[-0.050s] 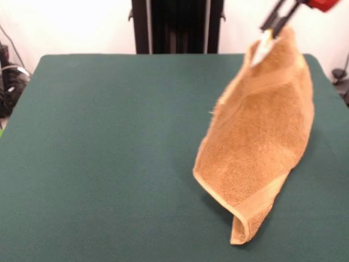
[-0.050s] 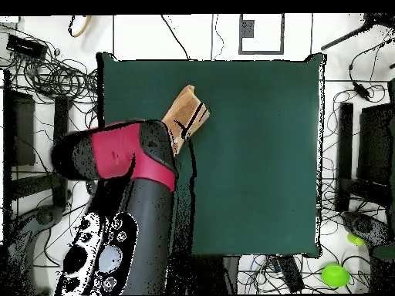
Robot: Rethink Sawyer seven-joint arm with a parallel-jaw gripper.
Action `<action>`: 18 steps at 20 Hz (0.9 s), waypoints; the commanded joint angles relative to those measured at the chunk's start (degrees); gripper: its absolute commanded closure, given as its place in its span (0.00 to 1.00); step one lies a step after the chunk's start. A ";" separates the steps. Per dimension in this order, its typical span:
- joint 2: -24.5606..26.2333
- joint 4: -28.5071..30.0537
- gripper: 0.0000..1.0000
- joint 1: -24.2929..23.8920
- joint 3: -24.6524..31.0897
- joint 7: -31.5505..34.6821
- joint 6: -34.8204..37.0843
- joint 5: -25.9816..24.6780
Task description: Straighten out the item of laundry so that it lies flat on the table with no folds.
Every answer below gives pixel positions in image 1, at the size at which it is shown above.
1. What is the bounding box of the orange terry towel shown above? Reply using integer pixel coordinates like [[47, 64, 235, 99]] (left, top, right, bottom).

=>
[[192, 26, 316, 246]]

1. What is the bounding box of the dark green table cloth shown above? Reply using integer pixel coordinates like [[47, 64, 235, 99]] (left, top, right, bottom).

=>
[[0, 53, 349, 262]]

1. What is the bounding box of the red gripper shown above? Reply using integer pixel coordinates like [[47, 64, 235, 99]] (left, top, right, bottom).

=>
[[258, 0, 343, 38]]

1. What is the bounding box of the black clamp with cable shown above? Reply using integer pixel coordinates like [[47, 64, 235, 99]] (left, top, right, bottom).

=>
[[331, 68, 349, 107]]

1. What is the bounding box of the black robot pedestal frame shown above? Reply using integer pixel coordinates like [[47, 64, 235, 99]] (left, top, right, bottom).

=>
[[127, 0, 227, 55]]

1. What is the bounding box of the black cable bundle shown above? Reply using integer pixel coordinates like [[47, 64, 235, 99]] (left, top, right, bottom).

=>
[[0, 64, 31, 118]]

